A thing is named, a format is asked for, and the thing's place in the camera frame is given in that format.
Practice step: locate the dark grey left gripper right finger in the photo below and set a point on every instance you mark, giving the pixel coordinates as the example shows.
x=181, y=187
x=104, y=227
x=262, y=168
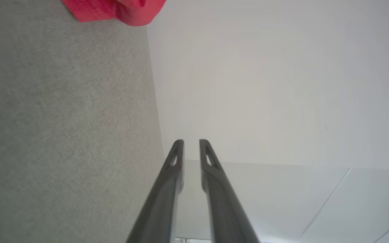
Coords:
x=225, y=209

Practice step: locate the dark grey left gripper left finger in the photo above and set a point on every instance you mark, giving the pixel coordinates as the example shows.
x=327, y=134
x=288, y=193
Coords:
x=162, y=202

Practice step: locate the red basketball jersey number 23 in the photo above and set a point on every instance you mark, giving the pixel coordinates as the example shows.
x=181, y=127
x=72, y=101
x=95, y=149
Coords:
x=127, y=10

